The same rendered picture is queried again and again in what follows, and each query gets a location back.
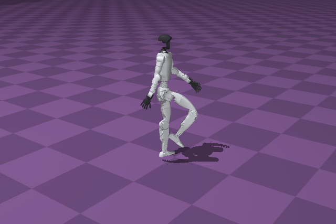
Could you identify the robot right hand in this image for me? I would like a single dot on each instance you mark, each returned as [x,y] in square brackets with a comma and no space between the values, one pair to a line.
[146,102]

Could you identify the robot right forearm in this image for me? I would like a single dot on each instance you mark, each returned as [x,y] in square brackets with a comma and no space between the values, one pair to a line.
[154,85]

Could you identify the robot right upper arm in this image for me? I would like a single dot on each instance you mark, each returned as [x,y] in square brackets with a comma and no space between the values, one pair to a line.
[159,63]

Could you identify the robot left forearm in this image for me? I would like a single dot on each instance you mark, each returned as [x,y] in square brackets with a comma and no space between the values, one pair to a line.
[183,76]

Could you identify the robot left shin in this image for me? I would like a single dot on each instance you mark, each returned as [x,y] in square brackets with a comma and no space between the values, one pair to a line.
[164,138]

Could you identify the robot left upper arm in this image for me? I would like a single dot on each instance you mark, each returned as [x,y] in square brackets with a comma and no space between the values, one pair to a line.
[174,69]

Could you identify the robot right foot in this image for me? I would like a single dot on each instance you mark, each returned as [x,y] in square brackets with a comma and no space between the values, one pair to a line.
[176,140]

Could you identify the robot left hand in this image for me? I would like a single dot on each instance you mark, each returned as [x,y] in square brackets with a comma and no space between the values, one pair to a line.
[195,85]

